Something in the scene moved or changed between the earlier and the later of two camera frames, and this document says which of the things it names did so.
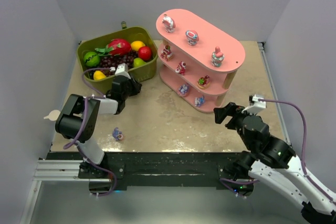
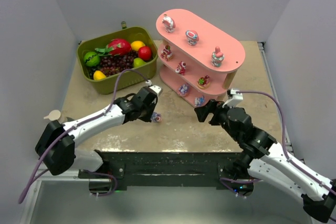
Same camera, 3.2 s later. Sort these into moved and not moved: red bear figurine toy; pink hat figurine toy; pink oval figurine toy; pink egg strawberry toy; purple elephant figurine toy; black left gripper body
Moved: purple elephant figurine toy; black left gripper body
Not moved: pink oval figurine toy; pink egg strawberry toy; pink hat figurine toy; red bear figurine toy
